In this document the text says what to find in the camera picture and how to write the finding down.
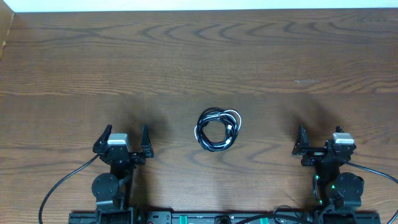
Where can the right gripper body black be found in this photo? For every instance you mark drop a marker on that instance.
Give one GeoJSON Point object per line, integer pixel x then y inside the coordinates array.
{"type": "Point", "coordinates": [313, 159]}

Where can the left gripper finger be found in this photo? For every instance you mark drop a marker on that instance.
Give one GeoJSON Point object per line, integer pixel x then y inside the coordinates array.
{"type": "Point", "coordinates": [146, 144]}
{"type": "Point", "coordinates": [101, 145]}

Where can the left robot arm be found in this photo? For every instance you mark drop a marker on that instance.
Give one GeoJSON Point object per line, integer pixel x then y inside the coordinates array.
{"type": "Point", "coordinates": [112, 189]}

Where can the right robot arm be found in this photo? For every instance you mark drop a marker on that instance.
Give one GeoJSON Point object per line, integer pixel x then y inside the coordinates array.
{"type": "Point", "coordinates": [339, 193]}

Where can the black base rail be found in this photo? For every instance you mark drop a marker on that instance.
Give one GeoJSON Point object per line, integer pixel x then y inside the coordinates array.
{"type": "Point", "coordinates": [165, 217]}

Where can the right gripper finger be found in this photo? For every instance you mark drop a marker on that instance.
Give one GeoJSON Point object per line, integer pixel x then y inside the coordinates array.
{"type": "Point", "coordinates": [339, 129]}
{"type": "Point", "coordinates": [302, 144]}

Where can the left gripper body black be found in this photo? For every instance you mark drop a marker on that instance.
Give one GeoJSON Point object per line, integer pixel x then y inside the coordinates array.
{"type": "Point", "coordinates": [123, 154]}

